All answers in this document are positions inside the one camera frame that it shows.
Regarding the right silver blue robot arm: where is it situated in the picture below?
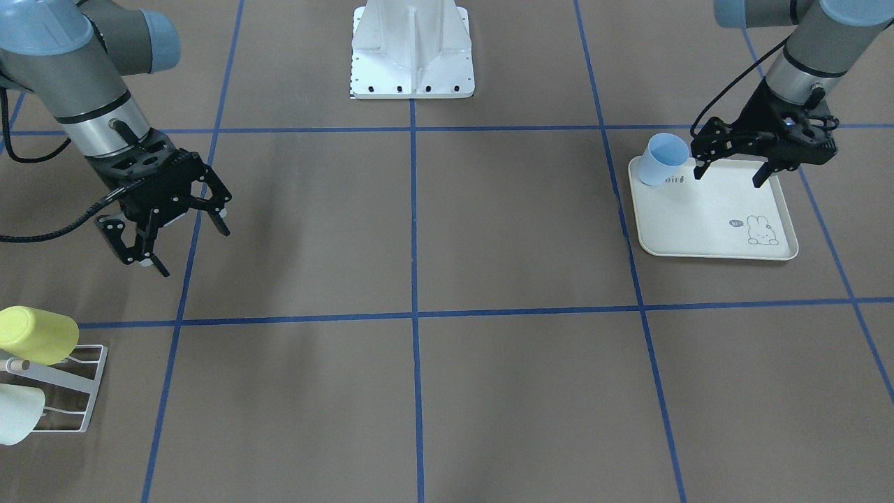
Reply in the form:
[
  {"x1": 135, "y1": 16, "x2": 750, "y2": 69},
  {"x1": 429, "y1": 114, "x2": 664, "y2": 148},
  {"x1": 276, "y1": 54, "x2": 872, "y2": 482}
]
[{"x1": 1, "y1": 1, "x2": 232, "y2": 277}]

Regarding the yellow plastic cup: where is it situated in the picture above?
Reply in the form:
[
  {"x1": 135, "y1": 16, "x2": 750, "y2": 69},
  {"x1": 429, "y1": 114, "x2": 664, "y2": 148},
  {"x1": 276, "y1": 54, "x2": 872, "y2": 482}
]
[{"x1": 1, "y1": 306, "x2": 80, "y2": 365}]

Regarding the pale green plastic cup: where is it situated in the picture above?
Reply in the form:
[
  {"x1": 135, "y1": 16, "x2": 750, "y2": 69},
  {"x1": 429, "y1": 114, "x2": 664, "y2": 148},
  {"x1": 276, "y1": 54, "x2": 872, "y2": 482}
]
[{"x1": 1, "y1": 384, "x2": 45, "y2": 446}]

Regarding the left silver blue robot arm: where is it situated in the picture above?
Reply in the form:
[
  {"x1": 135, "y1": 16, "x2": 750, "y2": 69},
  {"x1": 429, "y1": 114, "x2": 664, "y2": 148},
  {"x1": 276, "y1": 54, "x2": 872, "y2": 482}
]
[{"x1": 690, "y1": 1, "x2": 893, "y2": 188}]

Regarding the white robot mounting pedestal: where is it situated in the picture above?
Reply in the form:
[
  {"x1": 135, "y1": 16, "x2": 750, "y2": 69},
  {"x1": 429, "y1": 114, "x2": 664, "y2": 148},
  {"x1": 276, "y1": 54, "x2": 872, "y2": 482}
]
[{"x1": 349, "y1": 1, "x2": 476, "y2": 100}]

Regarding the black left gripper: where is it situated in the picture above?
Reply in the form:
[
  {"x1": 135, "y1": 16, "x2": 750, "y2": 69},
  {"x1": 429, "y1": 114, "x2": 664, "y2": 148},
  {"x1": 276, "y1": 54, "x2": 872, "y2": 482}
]
[{"x1": 691, "y1": 82, "x2": 839, "y2": 189}]

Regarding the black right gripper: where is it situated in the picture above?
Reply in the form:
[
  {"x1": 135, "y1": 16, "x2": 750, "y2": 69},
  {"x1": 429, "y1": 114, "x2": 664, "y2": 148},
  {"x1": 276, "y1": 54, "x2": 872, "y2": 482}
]
[{"x1": 87, "y1": 129, "x2": 232, "y2": 278}]

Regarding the white wire cup rack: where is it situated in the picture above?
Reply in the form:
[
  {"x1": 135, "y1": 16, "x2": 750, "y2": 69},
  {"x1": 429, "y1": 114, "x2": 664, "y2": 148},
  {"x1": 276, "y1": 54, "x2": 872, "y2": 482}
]
[{"x1": 2, "y1": 344, "x2": 109, "y2": 435}]

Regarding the cream plastic tray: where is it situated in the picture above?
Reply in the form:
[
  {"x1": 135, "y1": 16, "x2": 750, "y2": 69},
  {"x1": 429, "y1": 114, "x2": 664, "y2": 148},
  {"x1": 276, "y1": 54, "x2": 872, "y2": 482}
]
[{"x1": 628, "y1": 156, "x2": 800, "y2": 261}]

